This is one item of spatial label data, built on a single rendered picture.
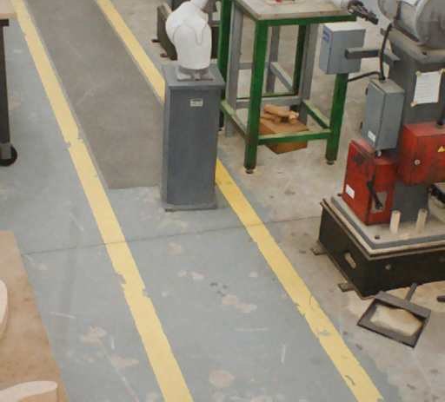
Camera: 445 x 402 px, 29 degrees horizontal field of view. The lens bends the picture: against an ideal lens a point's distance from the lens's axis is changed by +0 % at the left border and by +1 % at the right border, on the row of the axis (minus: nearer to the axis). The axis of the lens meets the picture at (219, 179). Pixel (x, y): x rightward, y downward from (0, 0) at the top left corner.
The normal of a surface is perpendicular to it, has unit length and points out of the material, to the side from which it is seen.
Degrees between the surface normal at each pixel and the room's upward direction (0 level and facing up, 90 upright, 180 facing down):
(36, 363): 0
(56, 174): 0
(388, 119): 90
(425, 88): 89
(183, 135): 90
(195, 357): 0
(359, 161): 90
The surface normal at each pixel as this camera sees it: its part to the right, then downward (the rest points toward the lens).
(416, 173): 0.32, 0.48
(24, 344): 0.06, -0.87
